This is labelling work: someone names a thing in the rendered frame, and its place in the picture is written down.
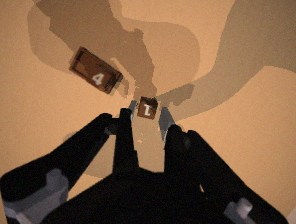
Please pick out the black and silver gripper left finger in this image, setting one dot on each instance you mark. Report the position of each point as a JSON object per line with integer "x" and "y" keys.
{"x": 31, "y": 191}

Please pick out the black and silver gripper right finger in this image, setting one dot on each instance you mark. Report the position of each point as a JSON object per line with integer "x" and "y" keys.
{"x": 222, "y": 185}

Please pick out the brown number cube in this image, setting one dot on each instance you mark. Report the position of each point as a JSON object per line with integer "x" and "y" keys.
{"x": 100, "y": 77}
{"x": 147, "y": 108}

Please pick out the brown wooden calendar tray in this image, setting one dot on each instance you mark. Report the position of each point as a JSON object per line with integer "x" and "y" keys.
{"x": 83, "y": 63}

